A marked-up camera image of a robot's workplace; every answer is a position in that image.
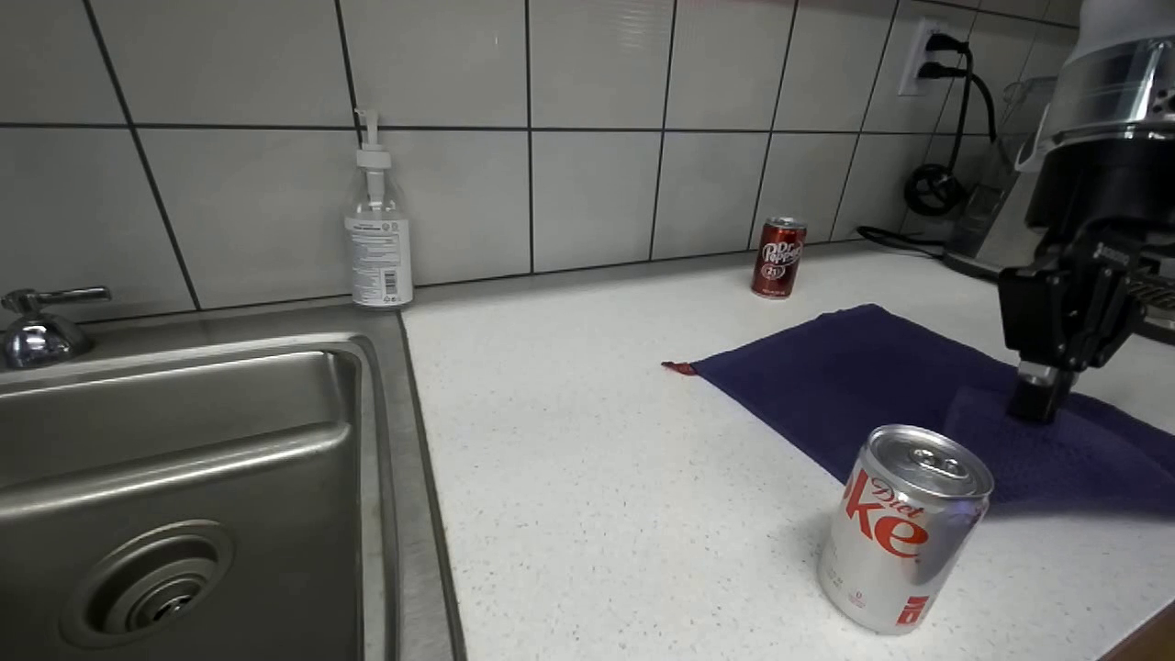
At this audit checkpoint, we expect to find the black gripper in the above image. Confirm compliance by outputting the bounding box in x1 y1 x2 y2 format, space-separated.
994 239 1162 428

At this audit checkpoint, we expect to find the blue cloth towel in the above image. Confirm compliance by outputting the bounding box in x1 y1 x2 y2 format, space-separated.
660 301 1175 522

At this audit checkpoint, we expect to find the silver Diet Coke can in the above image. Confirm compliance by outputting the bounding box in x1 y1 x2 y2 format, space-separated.
815 423 999 638

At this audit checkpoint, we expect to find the red Dr Pepper can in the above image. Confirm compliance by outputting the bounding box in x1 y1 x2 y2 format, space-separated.
747 214 813 301

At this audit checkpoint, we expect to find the black power plug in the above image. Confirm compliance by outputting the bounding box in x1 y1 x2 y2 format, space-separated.
916 28 978 84

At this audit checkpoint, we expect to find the clear soap pump bottle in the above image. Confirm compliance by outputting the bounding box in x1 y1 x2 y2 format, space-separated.
340 110 418 313

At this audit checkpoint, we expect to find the stainless steel sink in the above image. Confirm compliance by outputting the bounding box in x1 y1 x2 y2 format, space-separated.
0 301 470 661

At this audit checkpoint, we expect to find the sink drain strainer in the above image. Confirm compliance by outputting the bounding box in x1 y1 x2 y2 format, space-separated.
63 516 239 648

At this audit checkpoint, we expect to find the chrome sink faucet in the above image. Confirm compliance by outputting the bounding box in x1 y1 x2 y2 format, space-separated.
0 279 113 370

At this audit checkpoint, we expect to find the black power cable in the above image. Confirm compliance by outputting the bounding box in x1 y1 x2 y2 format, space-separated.
851 58 1022 282

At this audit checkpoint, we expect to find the white wall outlet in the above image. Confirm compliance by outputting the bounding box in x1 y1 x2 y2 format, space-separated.
896 17 978 99

